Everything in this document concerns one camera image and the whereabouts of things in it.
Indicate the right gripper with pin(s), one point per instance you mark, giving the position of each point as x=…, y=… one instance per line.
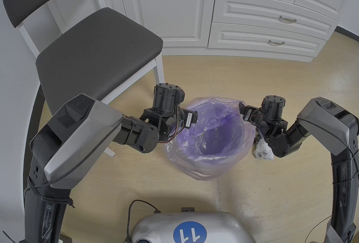
x=247, y=115

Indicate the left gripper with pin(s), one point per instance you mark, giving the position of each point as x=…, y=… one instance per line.
x=186, y=120

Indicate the purple plastic bag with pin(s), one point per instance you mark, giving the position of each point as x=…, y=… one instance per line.
x=213, y=124

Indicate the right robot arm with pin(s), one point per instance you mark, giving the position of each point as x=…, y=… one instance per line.
x=325, y=124

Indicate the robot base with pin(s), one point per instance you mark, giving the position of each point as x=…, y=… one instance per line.
x=193, y=227

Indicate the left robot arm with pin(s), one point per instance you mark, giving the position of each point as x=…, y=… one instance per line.
x=78, y=138

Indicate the white printed wrapper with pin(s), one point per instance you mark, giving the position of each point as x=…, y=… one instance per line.
x=265, y=153

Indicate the white chair with grey seat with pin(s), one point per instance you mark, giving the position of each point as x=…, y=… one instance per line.
x=98, y=48

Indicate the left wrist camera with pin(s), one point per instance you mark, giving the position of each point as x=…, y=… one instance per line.
x=181, y=97

